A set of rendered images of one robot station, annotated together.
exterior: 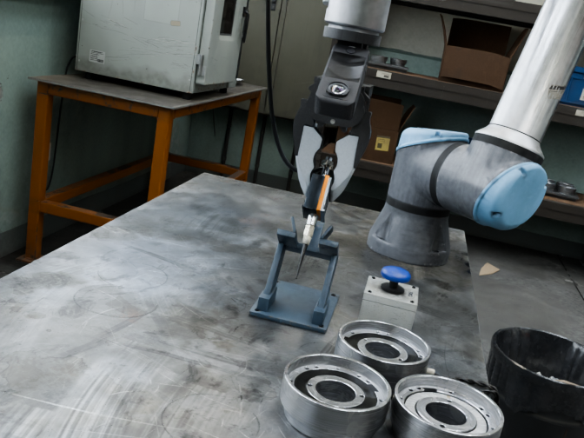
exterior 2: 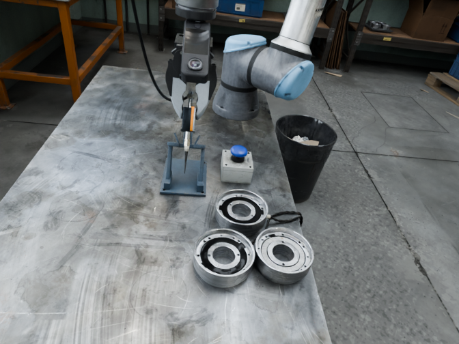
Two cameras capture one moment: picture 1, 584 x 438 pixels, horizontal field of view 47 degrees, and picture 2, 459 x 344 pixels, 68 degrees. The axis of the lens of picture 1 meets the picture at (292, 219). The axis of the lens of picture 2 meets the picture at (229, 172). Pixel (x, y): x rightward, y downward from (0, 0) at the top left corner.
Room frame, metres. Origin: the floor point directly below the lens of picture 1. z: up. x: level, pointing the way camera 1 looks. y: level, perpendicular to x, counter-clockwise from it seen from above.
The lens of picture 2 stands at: (0.22, 0.05, 1.30)
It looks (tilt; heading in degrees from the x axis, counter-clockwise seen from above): 37 degrees down; 344
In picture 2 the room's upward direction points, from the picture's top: 9 degrees clockwise
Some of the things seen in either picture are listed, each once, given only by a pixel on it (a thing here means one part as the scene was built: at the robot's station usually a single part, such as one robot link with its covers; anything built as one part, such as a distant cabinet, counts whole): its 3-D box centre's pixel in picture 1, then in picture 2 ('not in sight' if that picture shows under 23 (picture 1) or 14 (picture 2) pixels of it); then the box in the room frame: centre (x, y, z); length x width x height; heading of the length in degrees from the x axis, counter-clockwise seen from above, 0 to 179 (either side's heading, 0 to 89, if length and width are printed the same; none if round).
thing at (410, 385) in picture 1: (443, 421); (282, 255); (0.58, -0.18, 0.82); 0.10 x 0.10 x 0.04
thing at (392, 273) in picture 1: (393, 286); (238, 157); (0.85, -0.15, 0.85); 0.04 x 0.04 x 0.05
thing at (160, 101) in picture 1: (162, 159); (67, 28); (3.35, 0.71, 0.39); 1.50 x 0.62 x 0.78; 171
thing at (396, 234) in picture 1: (413, 225); (237, 95); (1.19, -0.22, 0.85); 0.15 x 0.15 x 0.10
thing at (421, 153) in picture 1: (430, 164); (244, 59); (1.19, -0.22, 0.97); 0.13 x 0.12 x 0.14; 40
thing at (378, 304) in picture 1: (389, 301); (236, 164); (0.86, -0.15, 0.82); 0.08 x 0.07 x 0.05; 171
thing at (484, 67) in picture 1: (475, 52); not in sight; (4.23, -0.90, 1.19); 0.52 x 0.42 x 0.38; 81
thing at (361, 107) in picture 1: (344, 80); (194, 41); (0.87, -0.03, 1.10); 0.09 x 0.08 x 0.12; 172
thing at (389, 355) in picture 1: (381, 356); (240, 213); (0.69, -0.13, 0.82); 0.10 x 0.10 x 0.04
